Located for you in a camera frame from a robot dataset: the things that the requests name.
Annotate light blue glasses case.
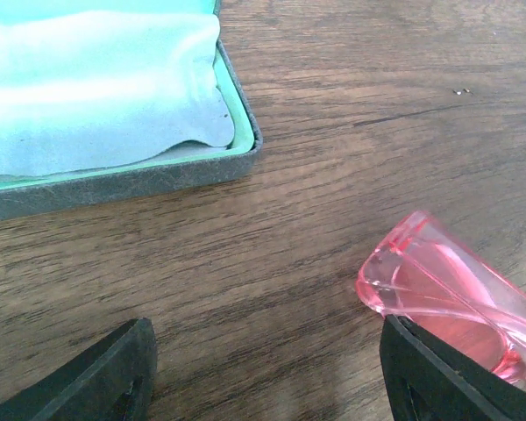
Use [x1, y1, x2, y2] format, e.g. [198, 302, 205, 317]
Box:
[0, 1, 262, 221]

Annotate red transparent sunglasses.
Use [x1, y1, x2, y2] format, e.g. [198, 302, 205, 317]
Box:
[355, 211, 526, 387]

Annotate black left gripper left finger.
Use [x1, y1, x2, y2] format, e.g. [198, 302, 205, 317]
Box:
[0, 318, 157, 420]

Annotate light blue cleaning cloth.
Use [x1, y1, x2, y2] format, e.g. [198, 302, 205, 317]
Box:
[0, 11, 234, 177]

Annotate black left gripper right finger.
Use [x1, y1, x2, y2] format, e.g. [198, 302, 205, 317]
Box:
[380, 315, 526, 421]

